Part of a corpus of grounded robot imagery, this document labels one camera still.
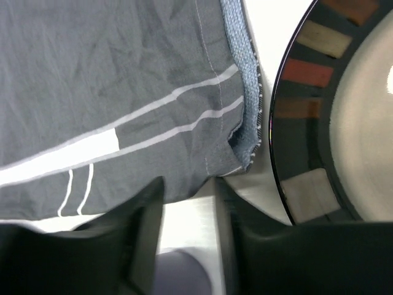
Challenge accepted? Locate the grey striped placemat cloth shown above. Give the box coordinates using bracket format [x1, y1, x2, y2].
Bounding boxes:
[1, 1, 262, 220]

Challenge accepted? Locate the dark rimmed cream plate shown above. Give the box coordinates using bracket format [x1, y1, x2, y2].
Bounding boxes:
[269, 1, 392, 224]

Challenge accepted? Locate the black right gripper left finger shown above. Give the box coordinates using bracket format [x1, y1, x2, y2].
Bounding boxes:
[1, 177, 165, 294]

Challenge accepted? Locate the purple ceramic mug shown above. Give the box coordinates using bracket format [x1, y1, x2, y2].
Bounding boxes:
[151, 250, 212, 295]

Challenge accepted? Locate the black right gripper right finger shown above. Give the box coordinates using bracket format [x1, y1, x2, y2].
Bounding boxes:
[214, 178, 392, 294]

